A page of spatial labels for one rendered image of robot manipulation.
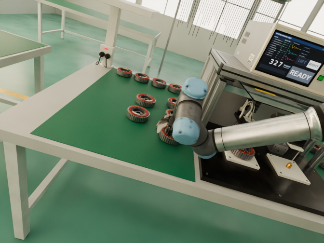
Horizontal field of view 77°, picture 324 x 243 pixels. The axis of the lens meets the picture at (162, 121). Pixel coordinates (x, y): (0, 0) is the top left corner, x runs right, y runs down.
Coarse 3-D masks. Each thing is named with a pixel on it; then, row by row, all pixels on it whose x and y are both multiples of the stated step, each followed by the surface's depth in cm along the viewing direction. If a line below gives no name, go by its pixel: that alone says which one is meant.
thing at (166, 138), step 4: (164, 128) 92; (160, 132) 90; (164, 132) 89; (160, 136) 90; (164, 136) 88; (168, 136) 88; (164, 140) 89; (168, 140) 88; (172, 140) 87; (172, 144) 89; (176, 144) 89
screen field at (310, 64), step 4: (300, 56) 84; (296, 60) 85; (300, 60) 85; (304, 60) 85; (308, 60) 84; (300, 64) 86; (304, 64) 85; (308, 64) 85; (312, 64) 85; (316, 64) 85; (320, 64) 85; (312, 68) 86; (316, 68) 86
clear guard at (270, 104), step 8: (248, 88) 84; (256, 88) 88; (256, 96) 76; (264, 96) 80; (272, 96) 84; (280, 96) 88; (256, 104) 71; (264, 104) 71; (272, 104) 73; (280, 104) 77; (288, 104) 80; (296, 104) 84; (256, 112) 70; (264, 112) 71; (272, 112) 71; (280, 112) 71; (288, 112) 72; (296, 112) 73; (256, 120) 69
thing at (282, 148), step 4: (276, 144) 104; (280, 144) 105; (268, 148) 108; (272, 148) 105; (276, 148) 105; (280, 148) 105; (284, 148) 105; (276, 152) 106; (280, 152) 106; (284, 152) 106
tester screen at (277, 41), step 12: (276, 36) 81; (288, 36) 81; (276, 48) 84; (288, 48) 83; (300, 48) 83; (312, 48) 82; (264, 60) 86; (288, 60) 85; (312, 60) 84; (276, 72) 88
